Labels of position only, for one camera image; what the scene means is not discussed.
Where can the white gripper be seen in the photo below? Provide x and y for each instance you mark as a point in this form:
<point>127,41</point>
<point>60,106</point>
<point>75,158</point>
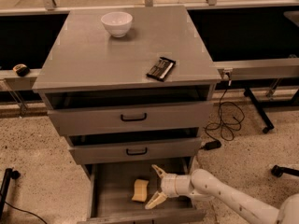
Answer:
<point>168,184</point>

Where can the yellow sponge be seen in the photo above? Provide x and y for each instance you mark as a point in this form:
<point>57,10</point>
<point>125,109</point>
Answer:
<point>140,190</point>

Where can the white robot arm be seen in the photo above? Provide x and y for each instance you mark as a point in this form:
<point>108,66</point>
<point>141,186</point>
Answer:
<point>201,185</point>

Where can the grey middle drawer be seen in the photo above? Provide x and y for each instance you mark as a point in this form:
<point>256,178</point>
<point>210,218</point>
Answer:
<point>116,152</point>

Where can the grey drawer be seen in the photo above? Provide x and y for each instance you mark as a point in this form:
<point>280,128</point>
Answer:
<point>116,152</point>
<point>102,120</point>
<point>112,189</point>

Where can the grey bottom drawer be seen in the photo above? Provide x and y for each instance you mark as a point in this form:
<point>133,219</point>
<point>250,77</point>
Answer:
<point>112,189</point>

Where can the grey top drawer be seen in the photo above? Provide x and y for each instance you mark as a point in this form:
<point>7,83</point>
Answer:
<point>102,120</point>

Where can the grey drawer cabinet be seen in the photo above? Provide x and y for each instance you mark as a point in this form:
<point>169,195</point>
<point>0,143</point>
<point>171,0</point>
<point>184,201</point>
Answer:
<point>87,68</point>

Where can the black power adapter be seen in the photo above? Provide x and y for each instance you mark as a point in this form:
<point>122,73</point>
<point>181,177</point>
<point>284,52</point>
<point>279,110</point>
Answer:
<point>212,145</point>

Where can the black caster wheel right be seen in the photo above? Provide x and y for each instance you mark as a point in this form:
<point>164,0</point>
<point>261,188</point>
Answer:
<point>278,171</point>

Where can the black table leg with caster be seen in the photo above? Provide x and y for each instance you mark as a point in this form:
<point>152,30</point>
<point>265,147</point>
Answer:
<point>268,123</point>

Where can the black stand leg left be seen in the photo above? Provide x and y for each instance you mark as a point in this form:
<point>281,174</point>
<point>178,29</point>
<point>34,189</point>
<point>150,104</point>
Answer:
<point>8,175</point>

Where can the white ceramic bowl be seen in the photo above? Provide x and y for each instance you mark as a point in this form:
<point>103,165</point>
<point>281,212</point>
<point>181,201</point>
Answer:
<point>117,23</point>

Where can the black yellow tape measure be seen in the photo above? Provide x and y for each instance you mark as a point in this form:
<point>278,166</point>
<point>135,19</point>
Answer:
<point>21,70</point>

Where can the black middle drawer handle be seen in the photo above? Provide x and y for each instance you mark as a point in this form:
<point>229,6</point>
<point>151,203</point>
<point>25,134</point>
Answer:
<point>135,152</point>

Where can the black drawer handle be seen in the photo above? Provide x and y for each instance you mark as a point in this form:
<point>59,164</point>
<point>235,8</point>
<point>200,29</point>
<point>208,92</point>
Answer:
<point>133,119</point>
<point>135,152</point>

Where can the black top drawer handle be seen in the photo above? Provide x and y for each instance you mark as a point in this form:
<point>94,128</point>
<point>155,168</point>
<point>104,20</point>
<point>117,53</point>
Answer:
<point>133,119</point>

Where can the silver cable clamp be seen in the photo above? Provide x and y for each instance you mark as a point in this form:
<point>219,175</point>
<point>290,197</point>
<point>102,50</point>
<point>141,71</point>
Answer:
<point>227,73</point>

